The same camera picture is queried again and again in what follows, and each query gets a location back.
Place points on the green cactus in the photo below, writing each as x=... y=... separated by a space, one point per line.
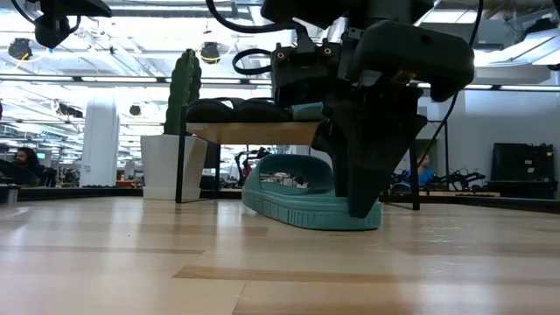
x=179 y=96

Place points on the green slide sandal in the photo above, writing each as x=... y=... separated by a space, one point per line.
x=297 y=210
x=306 y=113

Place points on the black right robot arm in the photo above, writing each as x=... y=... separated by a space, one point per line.
x=350 y=9

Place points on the black slide sandal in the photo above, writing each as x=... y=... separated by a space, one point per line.
x=210 y=111
x=262 y=111

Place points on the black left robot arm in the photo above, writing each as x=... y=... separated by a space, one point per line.
x=52 y=30

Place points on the person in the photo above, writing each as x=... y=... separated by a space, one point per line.
x=423 y=172
x=28 y=159

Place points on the black background robot arm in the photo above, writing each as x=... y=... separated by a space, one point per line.
x=455 y=178
x=245 y=164

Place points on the black cabinet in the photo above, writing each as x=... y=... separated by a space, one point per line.
x=522 y=170

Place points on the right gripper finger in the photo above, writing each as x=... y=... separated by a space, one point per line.
x=376 y=149
x=326 y=140

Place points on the wooden shelf with black legs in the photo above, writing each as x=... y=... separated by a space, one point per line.
x=254 y=132

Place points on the white hexagonal plant pot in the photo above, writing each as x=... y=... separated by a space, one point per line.
x=166 y=166

